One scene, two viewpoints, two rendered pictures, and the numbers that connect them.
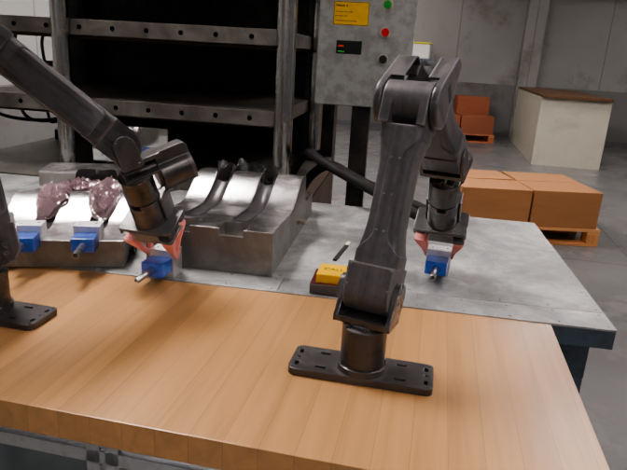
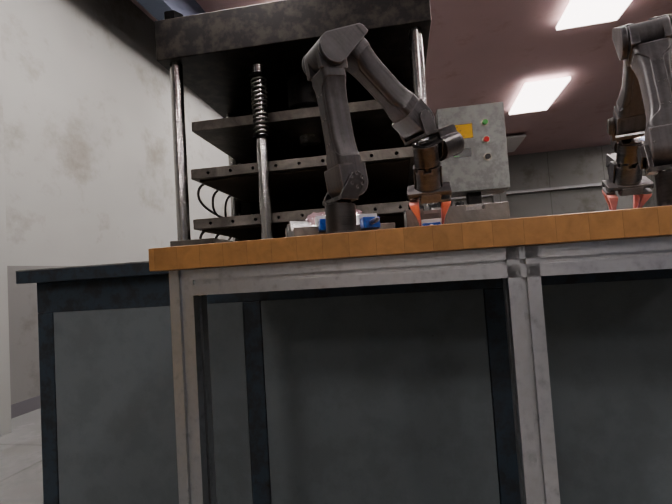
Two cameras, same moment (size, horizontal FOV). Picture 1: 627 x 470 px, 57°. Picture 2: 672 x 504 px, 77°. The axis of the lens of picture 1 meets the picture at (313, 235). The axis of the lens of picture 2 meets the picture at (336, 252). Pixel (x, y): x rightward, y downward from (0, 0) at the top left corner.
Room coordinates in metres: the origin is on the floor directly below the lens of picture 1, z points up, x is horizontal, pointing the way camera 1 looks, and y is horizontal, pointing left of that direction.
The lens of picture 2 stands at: (0.00, 0.52, 0.74)
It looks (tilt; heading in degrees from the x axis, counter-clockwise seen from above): 3 degrees up; 1
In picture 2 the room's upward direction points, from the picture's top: 4 degrees counter-clockwise
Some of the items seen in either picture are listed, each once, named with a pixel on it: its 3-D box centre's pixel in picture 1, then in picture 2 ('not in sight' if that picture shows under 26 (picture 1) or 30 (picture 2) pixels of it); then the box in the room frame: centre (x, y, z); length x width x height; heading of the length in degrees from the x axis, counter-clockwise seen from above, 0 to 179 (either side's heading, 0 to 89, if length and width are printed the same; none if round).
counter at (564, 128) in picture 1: (553, 122); not in sight; (8.80, -3.45, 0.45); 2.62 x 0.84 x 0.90; 169
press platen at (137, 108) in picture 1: (160, 100); (317, 223); (2.34, 0.63, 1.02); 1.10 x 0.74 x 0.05; 82
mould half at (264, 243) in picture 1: (242, 207); (446, 224); (1.34, 0.17, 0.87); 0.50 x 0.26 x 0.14; 172
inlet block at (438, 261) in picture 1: (436, 267); not in sight; (1.11, -0.25, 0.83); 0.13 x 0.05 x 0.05; 163
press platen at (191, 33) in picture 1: (159, 33); (314, 179); (2.34, 0.63, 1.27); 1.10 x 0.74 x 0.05; 82
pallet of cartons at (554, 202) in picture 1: (511, 204); not in sight; (4.39, -1.51, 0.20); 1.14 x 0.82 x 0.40; 88
